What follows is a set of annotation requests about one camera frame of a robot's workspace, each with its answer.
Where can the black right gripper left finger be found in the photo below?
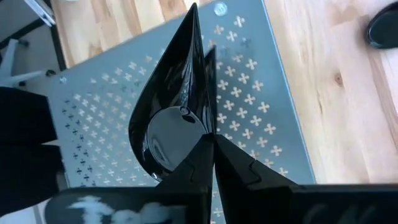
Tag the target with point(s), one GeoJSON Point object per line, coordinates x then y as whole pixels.
{"type": "Point", "coordinates": [196, 168]}

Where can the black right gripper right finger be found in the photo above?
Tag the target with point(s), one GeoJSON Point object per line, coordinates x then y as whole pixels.
{"type": "Point", "coordinates": [236, 186]}

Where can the black teardrop mini plate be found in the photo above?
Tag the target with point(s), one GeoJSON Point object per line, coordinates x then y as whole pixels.
{"type": "Point", "coordinates": [174, 87]}

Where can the black square mini plate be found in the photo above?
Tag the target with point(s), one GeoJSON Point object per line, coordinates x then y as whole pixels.
{"type": "Point", "coordinates": [385, 26]}

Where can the grey perforated metal shelf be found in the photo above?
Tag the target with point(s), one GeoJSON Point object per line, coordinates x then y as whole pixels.
{"type": "Point", "coordinates": [280, 130]}

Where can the white office chair base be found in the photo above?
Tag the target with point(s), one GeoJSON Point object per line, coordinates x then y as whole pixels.
{"type": "Point", "coordinates": [9, 62]}

